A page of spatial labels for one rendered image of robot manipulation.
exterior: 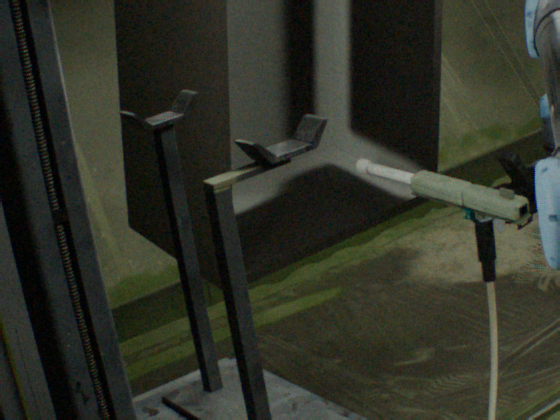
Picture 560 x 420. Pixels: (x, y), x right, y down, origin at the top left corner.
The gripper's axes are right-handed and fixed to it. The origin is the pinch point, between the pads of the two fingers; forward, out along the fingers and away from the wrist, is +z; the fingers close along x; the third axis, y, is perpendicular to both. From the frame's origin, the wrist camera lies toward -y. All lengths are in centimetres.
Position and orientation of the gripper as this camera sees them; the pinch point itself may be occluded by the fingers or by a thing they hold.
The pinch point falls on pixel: (478, 213)
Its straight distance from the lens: 244.2
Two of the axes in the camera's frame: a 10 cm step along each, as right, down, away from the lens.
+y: 1.8, 9.0, 4.1
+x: -6.5, -2.0, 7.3
